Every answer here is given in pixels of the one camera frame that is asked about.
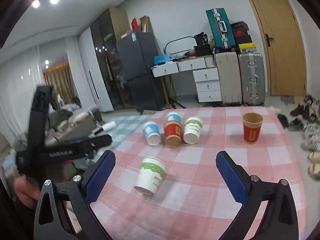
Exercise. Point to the wooden door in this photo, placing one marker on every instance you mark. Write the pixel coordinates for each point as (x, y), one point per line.
(280, 42)

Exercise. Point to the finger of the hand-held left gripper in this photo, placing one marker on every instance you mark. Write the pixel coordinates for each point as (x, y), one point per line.
(96, 143)

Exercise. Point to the blue plastic bag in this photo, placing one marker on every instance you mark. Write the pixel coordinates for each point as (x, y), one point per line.
(162, 58)

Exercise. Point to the blue white paper cup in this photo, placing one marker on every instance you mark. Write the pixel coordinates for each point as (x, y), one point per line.
(173, 117)
(150, 131)

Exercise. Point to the beige suitcase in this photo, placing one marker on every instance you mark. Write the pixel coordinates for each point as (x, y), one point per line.
(228, 77)

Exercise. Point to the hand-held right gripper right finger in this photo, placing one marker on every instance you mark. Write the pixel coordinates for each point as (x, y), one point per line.
(231, 177)

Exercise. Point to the cardboard box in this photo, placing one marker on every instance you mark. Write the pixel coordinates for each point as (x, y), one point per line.
(146, 24)

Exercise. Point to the black red box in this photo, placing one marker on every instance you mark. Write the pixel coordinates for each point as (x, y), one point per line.
(240, 32)

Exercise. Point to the pink checked tablecloth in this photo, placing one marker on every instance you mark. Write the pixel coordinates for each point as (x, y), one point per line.
(207, 162)

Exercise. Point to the white wardrobe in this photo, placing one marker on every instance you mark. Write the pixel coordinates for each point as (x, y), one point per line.
(86, 62)

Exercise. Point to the dark grey refrigerator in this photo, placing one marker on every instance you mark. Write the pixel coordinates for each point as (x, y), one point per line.
(142, 67)

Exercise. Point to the dark glass cabinet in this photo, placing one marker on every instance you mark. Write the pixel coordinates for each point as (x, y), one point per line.
(107, 62)

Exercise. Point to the pile of shoes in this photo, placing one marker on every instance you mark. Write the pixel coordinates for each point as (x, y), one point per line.
(307, 127)

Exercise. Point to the person's left hand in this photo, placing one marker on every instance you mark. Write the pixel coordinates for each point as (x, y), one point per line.
(25, 191)

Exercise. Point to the golden curtain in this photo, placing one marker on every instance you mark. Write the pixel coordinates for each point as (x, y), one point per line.
(58, 80)

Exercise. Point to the grey sofa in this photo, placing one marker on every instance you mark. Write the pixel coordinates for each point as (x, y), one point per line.
(62, 116)

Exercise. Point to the yellow box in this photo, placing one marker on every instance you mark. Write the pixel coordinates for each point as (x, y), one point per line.
(247, 47)

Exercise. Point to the green checked cloth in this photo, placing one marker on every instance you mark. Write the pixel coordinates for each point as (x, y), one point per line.
(125, 127)

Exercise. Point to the teal suitcase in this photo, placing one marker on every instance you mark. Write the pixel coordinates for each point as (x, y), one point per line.
(220, 27)

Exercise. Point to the green white paper cup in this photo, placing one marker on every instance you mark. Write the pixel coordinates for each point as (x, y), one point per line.
(151, 175)
(193, 128)

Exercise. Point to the red brown paper cup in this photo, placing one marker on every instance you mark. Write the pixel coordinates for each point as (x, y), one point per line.
(252, 131)
(172, 132)

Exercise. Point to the white desk with drawers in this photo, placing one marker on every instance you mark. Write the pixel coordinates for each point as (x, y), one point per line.
(207, 80)

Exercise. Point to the silver suitcase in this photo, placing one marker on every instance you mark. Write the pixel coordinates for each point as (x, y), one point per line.
(251, 77)

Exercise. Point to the white paper roll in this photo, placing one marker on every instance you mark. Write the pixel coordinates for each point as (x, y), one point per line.
(110, 125)
(81, 116)

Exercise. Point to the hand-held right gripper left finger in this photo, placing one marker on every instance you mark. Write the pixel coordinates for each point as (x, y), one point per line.
(100, 177)

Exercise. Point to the black bag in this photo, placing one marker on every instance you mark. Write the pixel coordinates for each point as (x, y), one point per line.
(203, 42)

